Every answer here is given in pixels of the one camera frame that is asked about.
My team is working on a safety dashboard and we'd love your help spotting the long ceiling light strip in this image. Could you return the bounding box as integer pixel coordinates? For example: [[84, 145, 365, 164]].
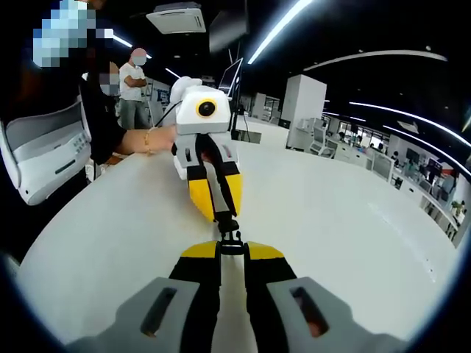
[[247, 0, 314, 66]]

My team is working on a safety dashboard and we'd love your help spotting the ceiling air conditioner unit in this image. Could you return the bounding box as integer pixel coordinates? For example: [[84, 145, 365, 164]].
[[144, 2, 205, 36]]

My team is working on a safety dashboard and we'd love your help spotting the silver-framed monitor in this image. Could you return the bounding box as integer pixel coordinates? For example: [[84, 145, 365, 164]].
[[218, 57, 244, 101]]

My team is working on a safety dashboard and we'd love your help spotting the row of white office desks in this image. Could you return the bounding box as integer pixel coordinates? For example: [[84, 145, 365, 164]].
[[323, 138, 461, 240]]

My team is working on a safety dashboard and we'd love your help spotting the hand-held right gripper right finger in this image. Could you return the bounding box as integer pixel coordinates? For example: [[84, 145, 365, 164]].
[[243, 240, 408, 353]]

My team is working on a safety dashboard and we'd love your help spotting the black plastic buckle prong part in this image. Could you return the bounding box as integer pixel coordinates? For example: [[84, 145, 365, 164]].
[[215, 211, 243, 242]]

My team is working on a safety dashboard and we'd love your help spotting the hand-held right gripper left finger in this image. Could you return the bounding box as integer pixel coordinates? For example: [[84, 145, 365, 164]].
[[68, 240, 224, 353]]

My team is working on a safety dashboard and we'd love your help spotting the white mesh office chair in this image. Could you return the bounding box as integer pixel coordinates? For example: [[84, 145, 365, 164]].
[[370, 151, 395, 184], [310, 126, 329, 156]]

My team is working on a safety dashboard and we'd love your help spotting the dark hanging screen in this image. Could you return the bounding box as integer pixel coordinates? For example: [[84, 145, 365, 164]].
[[208, 0, 252, 54]]

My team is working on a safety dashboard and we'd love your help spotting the person's black shirt torso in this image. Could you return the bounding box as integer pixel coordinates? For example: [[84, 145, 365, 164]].
[[0, 54, 128, 167]]

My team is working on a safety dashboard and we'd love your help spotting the person's left hand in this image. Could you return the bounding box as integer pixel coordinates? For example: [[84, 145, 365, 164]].
[[152, 124, 179, 153]]

